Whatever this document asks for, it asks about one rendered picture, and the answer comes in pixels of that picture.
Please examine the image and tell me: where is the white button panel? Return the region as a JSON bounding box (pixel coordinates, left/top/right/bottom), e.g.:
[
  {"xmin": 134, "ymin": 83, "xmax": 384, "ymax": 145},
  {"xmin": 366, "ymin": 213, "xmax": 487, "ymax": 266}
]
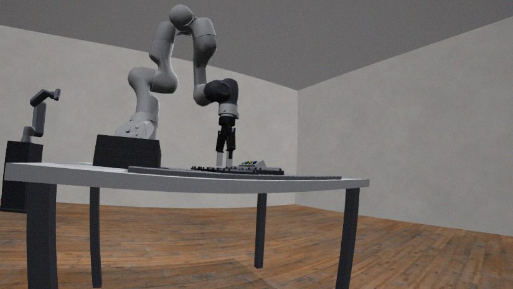
[{"xmin": 239, "ymin": 160, "xmax": 266, "ymax": 167}]

